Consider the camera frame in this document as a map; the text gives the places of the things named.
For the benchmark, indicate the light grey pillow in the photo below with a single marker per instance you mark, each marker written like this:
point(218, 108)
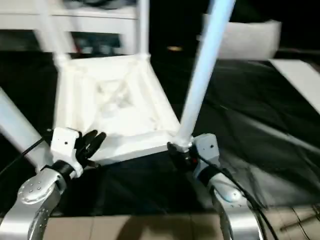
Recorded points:
point(245, 40)

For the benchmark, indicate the white glass-door cabinet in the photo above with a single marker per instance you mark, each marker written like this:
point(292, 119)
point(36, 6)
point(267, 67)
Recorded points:
point(90, 25)

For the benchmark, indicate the black work mat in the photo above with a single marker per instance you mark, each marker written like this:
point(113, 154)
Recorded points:
point(250, 125)

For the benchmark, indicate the white flat board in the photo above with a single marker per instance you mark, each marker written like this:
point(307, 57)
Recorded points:
point(300, 80)

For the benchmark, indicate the small yellow label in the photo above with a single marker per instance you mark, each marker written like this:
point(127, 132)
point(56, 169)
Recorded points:
point(174, 48)

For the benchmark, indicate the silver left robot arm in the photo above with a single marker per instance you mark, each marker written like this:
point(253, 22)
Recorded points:
point(30, 205)

